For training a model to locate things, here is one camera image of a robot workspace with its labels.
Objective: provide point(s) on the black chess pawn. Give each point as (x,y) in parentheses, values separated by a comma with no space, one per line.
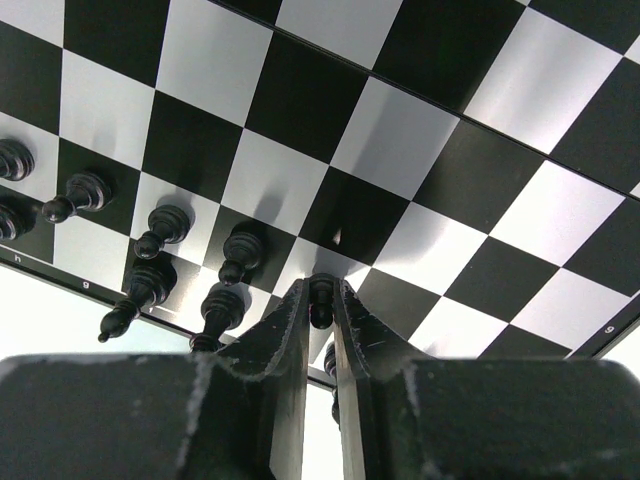
(221,310)
(321,300)

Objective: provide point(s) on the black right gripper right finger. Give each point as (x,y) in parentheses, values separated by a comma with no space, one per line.
(407,415)

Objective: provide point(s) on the black silver chessboard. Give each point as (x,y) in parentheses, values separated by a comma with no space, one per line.
(471,168)

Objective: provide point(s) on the black chess bishop piece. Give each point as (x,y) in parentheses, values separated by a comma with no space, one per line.
(330,360)

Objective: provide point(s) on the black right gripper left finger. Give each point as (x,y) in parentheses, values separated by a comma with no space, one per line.
(237,413)

